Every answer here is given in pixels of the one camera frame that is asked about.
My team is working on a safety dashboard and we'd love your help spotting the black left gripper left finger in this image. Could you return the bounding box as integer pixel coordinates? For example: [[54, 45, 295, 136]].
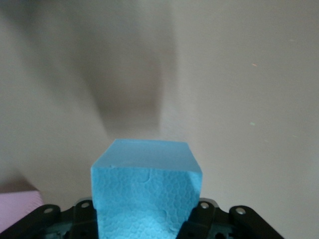
[[0, 198, 99, 239]]

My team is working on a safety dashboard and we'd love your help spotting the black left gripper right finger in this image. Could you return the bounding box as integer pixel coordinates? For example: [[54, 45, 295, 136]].
[[175, 198, 285, 239]]

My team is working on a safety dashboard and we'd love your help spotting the blue foam cube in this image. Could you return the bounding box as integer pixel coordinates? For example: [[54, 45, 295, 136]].
[[91, 138, 203, 239]]

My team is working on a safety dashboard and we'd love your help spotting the brown table cover sheet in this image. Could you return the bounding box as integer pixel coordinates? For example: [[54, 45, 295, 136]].
[[0, 0, 319, 239]]

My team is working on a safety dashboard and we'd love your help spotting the pink foam cube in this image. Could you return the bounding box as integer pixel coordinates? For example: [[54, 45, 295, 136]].
[[0, 190, 45, 229]]

